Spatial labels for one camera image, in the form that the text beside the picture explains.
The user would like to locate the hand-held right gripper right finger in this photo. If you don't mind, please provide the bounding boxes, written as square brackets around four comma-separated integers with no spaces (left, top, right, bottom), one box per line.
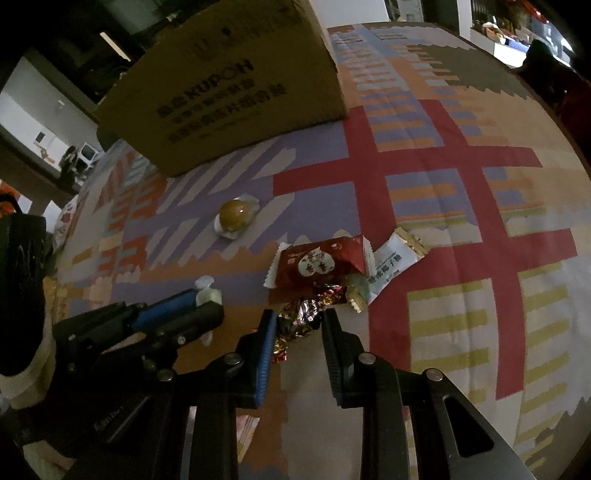
[322,309,539,480]

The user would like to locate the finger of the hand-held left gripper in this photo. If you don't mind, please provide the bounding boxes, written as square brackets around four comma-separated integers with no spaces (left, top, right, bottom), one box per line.
[137,301,226,357]
[52,290,199,343]

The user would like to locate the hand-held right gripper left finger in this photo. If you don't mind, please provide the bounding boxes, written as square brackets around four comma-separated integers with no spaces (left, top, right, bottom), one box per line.
[139,309,278,480]

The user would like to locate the white candy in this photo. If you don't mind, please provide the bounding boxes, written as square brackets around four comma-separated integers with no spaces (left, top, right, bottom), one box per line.
[194,275,223,347]

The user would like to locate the candy wrappers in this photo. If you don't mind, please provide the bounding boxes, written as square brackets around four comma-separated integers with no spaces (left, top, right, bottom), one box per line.
[272,281,350,365]

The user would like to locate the brown cardboard box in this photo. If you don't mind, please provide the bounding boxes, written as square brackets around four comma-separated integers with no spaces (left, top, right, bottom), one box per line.
[91,0,350,179]

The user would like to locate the small pale green packet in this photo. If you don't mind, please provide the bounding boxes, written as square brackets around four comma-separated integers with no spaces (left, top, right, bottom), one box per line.
[346,272,376,315]

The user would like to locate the red packet with white heart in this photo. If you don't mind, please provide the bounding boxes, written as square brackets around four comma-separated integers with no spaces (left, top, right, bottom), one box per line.
[264,234,374,297]

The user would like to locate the brown egg in clear wrap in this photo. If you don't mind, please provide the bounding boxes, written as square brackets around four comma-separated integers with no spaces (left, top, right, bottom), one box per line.
[213,195,258,240]

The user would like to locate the white green snack packet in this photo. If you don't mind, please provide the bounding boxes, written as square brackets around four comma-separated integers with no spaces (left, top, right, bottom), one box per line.
[367,227,428,305]

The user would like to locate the small white shelf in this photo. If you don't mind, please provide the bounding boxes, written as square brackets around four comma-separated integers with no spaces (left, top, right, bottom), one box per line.
[60,143,105,182]

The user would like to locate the patterned tablecloth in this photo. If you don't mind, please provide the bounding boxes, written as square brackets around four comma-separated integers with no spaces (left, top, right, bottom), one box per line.
[51,21,591,480]

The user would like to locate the white television cabinet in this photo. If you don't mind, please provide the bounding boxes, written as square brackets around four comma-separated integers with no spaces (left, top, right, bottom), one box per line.
[468,18,532,68]

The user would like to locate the chair with red garment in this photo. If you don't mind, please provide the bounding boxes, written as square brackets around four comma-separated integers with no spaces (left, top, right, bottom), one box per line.
[524,39,591,168]

